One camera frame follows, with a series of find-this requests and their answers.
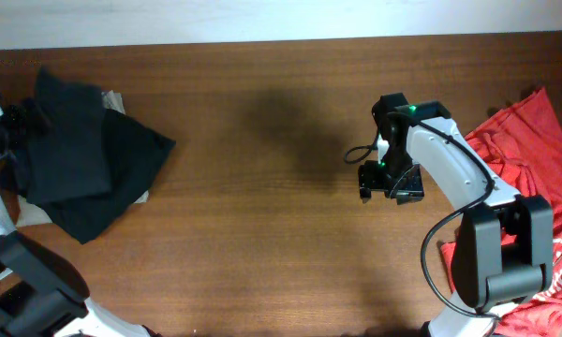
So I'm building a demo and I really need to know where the red printed t-shirt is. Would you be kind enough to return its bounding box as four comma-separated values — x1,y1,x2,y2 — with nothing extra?
438,86,562,337

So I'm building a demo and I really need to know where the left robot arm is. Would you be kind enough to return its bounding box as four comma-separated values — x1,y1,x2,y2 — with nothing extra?
0,71,175,336

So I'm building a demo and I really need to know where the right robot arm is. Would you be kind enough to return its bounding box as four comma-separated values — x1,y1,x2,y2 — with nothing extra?
356,93,554,336

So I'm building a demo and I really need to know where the folded black garment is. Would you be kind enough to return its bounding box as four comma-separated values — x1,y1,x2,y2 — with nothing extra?
0,95,177,245

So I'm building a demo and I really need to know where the folded beige garment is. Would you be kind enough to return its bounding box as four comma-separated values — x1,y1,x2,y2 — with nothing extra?
17,91,129,226

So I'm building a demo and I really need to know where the black Nike t-shirt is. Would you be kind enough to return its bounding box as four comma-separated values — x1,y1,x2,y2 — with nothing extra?
26,68,111,204

